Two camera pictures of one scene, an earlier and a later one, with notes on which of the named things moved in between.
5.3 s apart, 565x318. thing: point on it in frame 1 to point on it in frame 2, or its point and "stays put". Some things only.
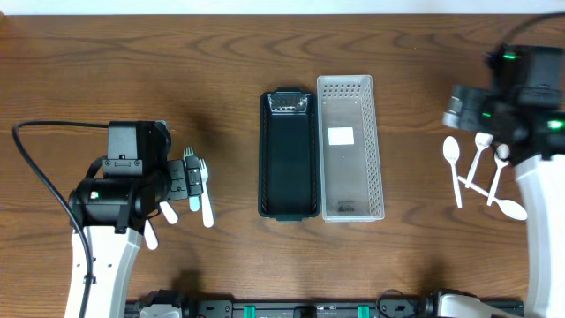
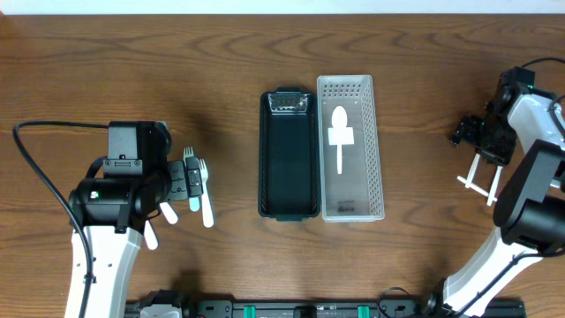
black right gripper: (469, 109) to (488, 155)
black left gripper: (177, 179) stays put
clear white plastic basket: (351, 185) stays put
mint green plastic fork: (194, 201) stays put
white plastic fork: (208, 219) stays put
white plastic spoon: (451, 150) to (339, 119)
